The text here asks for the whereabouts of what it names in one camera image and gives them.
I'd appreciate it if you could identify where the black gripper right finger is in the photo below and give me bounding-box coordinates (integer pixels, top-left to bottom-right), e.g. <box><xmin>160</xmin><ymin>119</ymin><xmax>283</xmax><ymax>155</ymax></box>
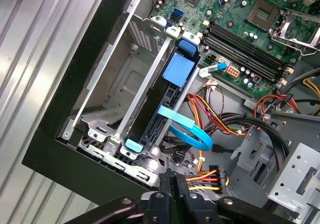
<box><xmin>175</xmin><ymin>174</ymin><xmax>301</xmax><ymax>224</ymax></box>

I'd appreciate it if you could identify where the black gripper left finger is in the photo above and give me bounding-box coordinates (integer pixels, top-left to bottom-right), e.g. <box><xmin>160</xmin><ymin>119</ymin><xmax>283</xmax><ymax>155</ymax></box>
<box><xmin>58</xmin><ymin>168</ymin><xmax>176</xmax><ymax>224</ymax></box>

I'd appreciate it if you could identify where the power wire with black plug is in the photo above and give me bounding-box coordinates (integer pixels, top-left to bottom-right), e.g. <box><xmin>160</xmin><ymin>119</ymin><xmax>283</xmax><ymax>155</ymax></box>
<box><xmin>186</xmin><ymin>156</ymin><xmax>230</xmax><ymax>194</ymax></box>

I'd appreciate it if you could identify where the blue SATA wire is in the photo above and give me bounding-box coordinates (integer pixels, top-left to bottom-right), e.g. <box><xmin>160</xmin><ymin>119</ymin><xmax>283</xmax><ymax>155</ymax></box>
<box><xmin>156</xmin><ymin>105</ymin><xmax>214</xmax><ymax>152</ymax></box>

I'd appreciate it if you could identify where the hard disk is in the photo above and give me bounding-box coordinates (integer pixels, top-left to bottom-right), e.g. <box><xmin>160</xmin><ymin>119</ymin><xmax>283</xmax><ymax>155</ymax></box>
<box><xmin>123</xmin><ymin>40</ymin><xmax>201</xmax><ymax>153</ymax></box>

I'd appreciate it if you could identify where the metal disk bay cage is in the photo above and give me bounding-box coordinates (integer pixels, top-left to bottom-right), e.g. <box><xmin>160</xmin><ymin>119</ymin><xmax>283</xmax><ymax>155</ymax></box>
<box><xmin>57</xmin><ymin>10</ymin><xmax>203</xmax><ymax>187</ymax></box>

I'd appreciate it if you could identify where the metal optical drive cage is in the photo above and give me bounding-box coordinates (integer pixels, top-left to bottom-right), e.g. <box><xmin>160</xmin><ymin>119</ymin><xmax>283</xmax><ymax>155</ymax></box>
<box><xmin>229</xmin><ymin>113</ymin><xmax>320</xmax><ymax>224</ymax></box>

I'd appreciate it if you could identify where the black open PC case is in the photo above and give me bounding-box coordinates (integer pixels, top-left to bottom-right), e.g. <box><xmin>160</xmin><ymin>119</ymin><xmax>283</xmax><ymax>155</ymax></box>
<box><xmin>21</xmin><ymin>0</ymin><xmax>320</xmax><ymax>224</ymax></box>

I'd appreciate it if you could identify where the metal socket cover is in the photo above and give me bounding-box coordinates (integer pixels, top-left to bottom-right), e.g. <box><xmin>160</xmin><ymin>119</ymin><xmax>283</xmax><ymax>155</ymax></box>
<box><xmin>270</xmin><ymin>8</ymin><xmax>320</xmax><ymax>57</ymax></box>

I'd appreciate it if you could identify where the green motherboard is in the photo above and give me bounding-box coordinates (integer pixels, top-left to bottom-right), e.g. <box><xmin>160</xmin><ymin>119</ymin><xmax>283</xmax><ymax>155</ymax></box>
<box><xmin>148</xmin><ymin>0</ymin><xmax>320</xmax><ymax>99</ymax></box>

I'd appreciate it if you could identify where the CPU socket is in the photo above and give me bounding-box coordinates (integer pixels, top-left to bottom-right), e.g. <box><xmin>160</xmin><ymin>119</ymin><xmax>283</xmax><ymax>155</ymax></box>
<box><xmin>244</xmin><ymin>0</ymin><xmax>280</xmax><ymax>32</ymax></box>

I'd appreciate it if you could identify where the thick black cable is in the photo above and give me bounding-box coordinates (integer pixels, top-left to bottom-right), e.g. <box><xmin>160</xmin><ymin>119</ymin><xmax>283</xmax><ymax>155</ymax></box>
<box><xmin>212</xmin><ymin>111</ymin><xmax>292</xmax><ymax>179</ymax></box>

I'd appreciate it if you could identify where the short blue labelled wire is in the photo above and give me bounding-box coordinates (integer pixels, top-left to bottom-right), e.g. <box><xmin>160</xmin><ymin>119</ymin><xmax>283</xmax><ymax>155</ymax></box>
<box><xmin>198</xmin><ymin>61</ymin><xmax>230</xmax><ymax>78</ymax></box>

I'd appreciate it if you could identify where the yellow black power wire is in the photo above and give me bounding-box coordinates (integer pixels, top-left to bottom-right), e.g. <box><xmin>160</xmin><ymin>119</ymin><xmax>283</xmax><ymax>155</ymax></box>
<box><xmin>282</xmin><ymin>68</ymin><xmax>320</xmax><ymax>102</ymax></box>

